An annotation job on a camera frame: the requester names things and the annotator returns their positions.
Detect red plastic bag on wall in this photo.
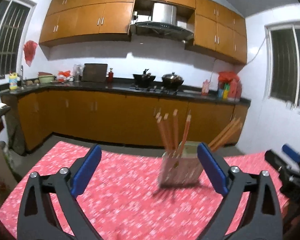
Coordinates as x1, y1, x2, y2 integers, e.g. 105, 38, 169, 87
23, 40, 38, 68

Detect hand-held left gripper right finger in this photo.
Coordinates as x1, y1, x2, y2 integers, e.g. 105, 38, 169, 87
196, 142, 283, 240

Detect wooden upper kitchen cabinets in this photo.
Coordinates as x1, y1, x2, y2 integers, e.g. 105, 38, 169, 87
39, 0, 248, 64

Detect red floral tablecloth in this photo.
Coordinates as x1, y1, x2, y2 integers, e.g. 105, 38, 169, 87
0, 141, 290, 240

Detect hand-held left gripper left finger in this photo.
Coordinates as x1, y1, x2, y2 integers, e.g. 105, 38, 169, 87
17, 144, 102, 240

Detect barred window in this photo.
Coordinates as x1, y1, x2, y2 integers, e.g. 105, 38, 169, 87
264, 24, 300, 111
0, 0, 32, 78

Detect black kitchen countertop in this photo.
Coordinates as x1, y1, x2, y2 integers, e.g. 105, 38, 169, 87
0, 79, 251, 105

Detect red bag with bottles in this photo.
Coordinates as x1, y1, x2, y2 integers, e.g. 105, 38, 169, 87
217, 71, 242, 102

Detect clear bag with containers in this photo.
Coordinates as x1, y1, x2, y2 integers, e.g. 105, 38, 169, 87
72, 64, 85, 82

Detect white wall cable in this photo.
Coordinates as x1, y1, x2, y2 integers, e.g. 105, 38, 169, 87
209, 36, 268, 81

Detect clear chopstick holder box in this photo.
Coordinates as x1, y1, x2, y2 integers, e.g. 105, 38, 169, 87
158, 141, 204, 187

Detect yellow and blue bottle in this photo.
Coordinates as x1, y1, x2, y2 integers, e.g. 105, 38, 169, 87
9, 72, 19, 91

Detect dark cutting board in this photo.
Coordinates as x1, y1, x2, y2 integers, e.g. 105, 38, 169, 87
81, 63, 108, 83

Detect wooden kitchen cabinets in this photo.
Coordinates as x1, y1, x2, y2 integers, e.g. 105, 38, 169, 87
39, 0, 248, 64
16, 90, 249, 151

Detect wooden lower kitchen cabinets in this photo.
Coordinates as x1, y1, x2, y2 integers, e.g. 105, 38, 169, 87
16, 90, 249, 151

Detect red bag on counter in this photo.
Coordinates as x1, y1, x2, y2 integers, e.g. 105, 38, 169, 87
57, 70, 72, 82

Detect gas stove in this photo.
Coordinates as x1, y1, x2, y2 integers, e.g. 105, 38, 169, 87
129, 85, 188, 95

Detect black open wok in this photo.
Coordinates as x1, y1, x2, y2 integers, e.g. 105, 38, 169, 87
132, 69, 157, 86

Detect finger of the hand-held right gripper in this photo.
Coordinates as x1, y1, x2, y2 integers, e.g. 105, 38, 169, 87
264, 149, 285, 172
281, 143, 300, 174

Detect steel range hood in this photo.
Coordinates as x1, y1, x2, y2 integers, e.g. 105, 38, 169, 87
129, 2, 194, 41

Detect black wok with lid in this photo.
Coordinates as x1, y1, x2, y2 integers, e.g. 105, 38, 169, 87
161, 72, 185, 89

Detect green basin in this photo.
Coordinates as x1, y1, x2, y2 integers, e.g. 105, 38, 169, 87
38, 72, 56, 84

